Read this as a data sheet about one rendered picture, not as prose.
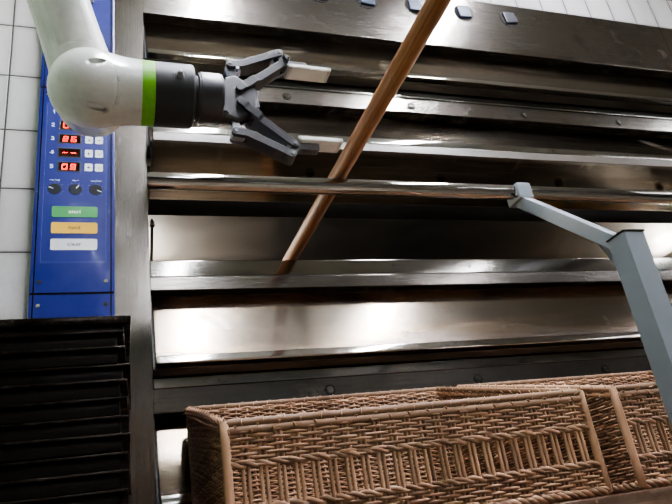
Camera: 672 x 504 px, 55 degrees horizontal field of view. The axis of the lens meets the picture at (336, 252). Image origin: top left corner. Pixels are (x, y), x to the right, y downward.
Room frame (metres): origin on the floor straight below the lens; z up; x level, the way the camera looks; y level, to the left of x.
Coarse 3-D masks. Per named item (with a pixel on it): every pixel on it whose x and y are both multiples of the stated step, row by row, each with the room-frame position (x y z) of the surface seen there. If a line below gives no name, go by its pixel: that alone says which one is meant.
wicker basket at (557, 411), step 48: (192, 432) 1.19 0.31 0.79; (240, 432) 0.83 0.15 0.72; (288, 432) 0.85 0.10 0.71; (336, 432) 0.88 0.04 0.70; (384, 432) 0.90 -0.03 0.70; (432, 432) 0.92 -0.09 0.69; (480, 432) 0.94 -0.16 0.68; (528, 432) 0.97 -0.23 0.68; (576, 432) 1.00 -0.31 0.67; (192, 480) 1.22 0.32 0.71; (240, 480) 1.25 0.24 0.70; (336, 480) 0.87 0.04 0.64; (384, 480) 1.33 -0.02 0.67; (432, 480) 1.36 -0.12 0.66; (480, 480) 0.94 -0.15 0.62; (528, 480) 0.96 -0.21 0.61; (576, 480) 0.99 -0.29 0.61
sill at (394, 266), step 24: (168, 264) 1.27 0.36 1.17; (192, 264) 1.29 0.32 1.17; (216, 264) 1.31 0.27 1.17; (240, 264) 1.33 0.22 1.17; (264, 264) 1.35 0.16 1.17; (288, 264) 1.37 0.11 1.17; (312, 264) 1.39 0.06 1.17; (336, 264) 1.41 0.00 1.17; (360, 264) 1.43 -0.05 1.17; (384, 264) 1.45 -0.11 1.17; (408, 264) 1.48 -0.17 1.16; (432, 264) 1.50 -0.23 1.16; (456, 264) 1.52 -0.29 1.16; (480, 264) 1.55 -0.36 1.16; (504, 264) 1.57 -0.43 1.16; (528, 264) 1.60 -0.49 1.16; (552, 264) 1.62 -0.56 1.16; (576, 264) 1.65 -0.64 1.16; (600, 264) 1.68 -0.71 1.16
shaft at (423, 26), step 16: (432, 0) 0.64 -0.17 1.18; (448, 0) 0.64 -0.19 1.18; (432, 16) 0.66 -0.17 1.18; (416, 32) 0.69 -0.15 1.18; (432, 32) 0.69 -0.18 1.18; (400, 48) 0.73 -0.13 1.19; (416, 48) 0.72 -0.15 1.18; (400, 64) 0.75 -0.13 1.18; (384, 80) 0.79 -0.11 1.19; (400, 80) 0.78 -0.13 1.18; (384, 96) 0.82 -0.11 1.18; (368, 112) 0.86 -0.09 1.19; (384, 112) 0.86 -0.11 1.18; (368, 128) 0.89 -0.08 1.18; (352, 144) 0.94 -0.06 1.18; (352, 160) 0.98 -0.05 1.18; (336, 176) 1.04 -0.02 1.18; (320, 208) 1.15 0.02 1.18; (304, 224) 1.22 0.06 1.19; (304, 240) 1.28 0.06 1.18; (288, 256) 1.37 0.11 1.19
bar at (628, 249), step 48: (288, 192) 1.00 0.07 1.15; (336, 192) 1.03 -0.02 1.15; (384, 192) 1.06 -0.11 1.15; (432, 192) 1.09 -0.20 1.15; (480, 192) 1.13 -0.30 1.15; (528, 192) 1.15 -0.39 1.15; (576, 192) 1.20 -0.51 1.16; (624, 192) 1.25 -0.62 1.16; (624, 240) 0.94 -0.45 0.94; (624, 288) 0.97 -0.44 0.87
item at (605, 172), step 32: (160, 160) 1.19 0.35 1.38; (192, 160) 1.21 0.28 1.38; (224, 160) 1.23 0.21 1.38; (256, 160) 1.25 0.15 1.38; (320, 160) 1.29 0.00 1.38; (384, 160) 1.34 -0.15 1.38; (416, 160) 1.36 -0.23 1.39; (448, 160) 1.39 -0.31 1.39; (480, 160) 1.41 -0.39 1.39; (512, 160) 1.44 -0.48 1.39; (544, 160) 1.47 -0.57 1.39; (576, 160) 1.50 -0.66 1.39; (608, 160) 1.54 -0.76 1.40; (640, 160) 1.58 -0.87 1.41; (160, 192) 1.29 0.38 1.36; (192, 192) 1.31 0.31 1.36; (224, 192) 1.34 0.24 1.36
